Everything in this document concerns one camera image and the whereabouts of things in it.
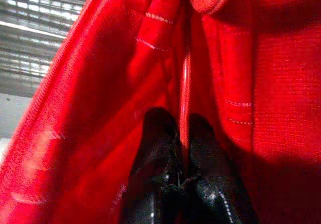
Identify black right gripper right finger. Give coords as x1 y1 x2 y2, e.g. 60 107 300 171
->
187 113 259 224

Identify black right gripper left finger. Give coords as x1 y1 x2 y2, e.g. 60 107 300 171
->
125 106 188 224

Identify red striped shirt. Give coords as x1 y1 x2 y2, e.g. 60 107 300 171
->
0 0 321 224

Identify window blinds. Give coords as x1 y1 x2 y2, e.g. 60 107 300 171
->
0 0 97 98

